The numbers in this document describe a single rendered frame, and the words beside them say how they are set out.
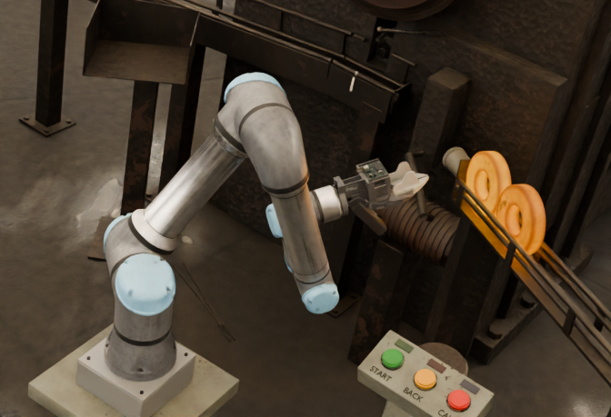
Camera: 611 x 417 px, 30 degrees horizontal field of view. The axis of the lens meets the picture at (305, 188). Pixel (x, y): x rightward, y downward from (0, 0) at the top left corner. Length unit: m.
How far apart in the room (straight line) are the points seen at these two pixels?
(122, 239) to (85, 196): 1.15
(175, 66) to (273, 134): 0.90
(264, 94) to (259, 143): 0.12
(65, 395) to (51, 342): 0.57
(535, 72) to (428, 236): 0.46
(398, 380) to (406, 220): 0.67
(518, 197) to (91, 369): 0.96
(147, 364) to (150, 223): 0.29
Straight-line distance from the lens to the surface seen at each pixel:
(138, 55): 3.05
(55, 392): 2.46
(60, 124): 3.84
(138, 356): 2.36
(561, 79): 2.77
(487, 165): 2.57
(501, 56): 2.80
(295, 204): 2.21
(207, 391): 2.50
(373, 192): 2.44
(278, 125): 2.14
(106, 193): 3.54
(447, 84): 2.76
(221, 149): 2.26
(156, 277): 2.28
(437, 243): 2.73
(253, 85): 2.23
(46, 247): 3.31
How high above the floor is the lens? 2.04
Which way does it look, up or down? 34 degrees down
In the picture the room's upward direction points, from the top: 12 degrees clockwise
